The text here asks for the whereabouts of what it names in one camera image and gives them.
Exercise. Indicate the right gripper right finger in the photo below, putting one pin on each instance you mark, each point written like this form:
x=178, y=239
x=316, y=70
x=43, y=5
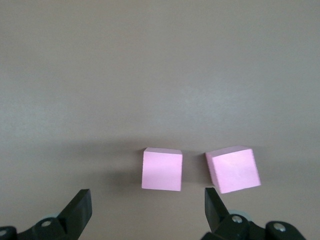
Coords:
x=237, y=228

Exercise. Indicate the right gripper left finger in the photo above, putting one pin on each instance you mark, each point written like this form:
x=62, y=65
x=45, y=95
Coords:
x=50, y=228

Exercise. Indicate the pink foam block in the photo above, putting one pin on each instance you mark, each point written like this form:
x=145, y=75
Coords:
x=233, y=171
x=162, y=170

